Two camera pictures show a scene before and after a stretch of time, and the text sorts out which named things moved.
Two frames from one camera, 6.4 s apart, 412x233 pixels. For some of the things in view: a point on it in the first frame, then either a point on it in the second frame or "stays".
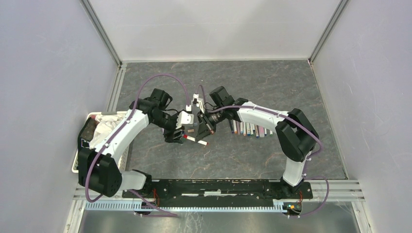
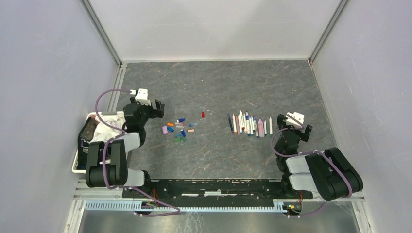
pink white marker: x=238 y=124 stays
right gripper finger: x=205 y=130 -> x=280 y=121
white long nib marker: x=234 y=126 stays
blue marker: x=256 y=131 stays
